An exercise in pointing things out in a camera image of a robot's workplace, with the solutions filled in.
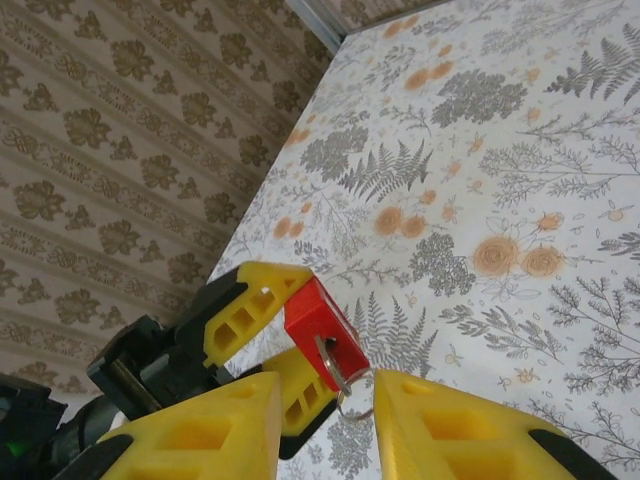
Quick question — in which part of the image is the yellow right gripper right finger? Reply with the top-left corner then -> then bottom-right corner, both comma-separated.
373,367 -> 624,480

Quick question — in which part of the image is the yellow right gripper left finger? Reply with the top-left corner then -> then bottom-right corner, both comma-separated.
49,372 -> 285,480

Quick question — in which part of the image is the small red white object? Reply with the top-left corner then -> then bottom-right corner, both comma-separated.
282,276 -> 370,392

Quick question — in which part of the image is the small metal key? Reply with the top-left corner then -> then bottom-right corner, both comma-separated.
314,333 -> 354,399

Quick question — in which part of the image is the floral tablecloth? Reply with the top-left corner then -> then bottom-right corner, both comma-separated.
207,0 -> 640,480

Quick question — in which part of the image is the aluminium frame post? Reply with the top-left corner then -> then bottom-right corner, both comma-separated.
292,0 -> 349,49

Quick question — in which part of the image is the thin metal key ring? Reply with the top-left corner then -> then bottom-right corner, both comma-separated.
335,367 -> 377,422

